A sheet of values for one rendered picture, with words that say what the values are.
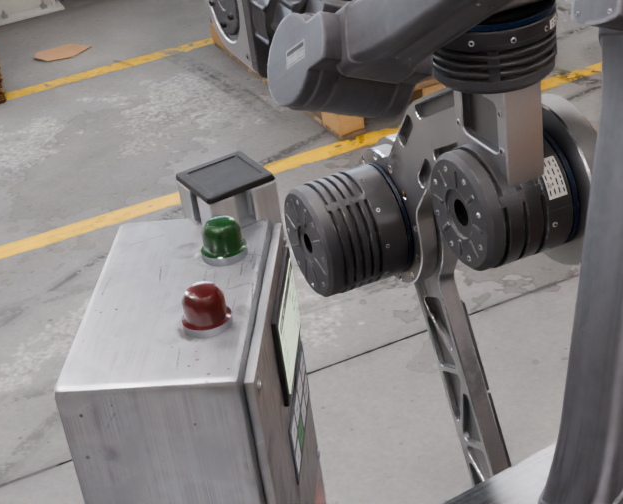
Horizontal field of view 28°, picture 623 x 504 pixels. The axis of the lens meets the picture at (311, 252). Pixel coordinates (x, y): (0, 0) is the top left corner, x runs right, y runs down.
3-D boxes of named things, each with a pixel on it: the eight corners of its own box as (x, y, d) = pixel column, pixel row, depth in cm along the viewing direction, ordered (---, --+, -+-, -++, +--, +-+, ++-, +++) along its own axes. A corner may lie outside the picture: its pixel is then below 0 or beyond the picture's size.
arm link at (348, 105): (356, -1, 109) (302, -11, 106) (411, 31, 100) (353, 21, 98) (330, 99, 112) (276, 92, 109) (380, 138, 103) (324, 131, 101)
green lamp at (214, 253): (199, 268, 69) (192, 232, 68) (205, 244, 71) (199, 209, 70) (245, 264, 69) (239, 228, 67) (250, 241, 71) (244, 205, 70)
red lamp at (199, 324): (179, 340, 63) (171, 302, 62) (187, 312, 65) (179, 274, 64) (229, 337, 63) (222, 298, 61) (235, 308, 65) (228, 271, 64)
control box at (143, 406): (126, 662, 70) (48, 391, 61) (175, 464, 85) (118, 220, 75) (305, 656, 69) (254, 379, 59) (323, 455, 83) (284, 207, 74)
